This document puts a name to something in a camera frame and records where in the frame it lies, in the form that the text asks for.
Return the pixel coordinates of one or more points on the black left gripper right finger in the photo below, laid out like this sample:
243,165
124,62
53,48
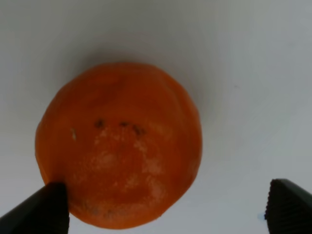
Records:
288,209

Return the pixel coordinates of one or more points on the orange tangerine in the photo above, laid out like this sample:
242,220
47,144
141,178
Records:
126,140

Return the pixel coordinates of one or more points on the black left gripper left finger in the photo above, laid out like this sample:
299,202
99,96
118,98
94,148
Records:
44,212

